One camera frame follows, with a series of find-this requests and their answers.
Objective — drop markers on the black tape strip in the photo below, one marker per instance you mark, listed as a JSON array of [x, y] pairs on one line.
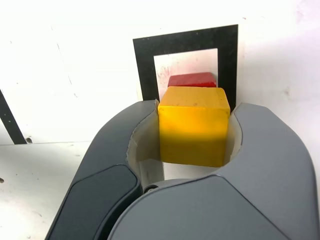
[[11, 120]]

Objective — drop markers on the red cube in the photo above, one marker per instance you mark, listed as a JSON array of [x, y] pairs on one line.
[[191, 80]]

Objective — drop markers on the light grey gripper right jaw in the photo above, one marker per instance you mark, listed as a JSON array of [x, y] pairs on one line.
[[262, 175]]

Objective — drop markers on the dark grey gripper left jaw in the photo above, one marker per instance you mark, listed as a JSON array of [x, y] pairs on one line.
[[105, 155]]

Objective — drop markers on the yellow cube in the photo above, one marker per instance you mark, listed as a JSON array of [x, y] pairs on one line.
[[192, 130]]

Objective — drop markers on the black tape square outline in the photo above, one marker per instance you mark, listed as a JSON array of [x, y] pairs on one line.
[[145, 62]]

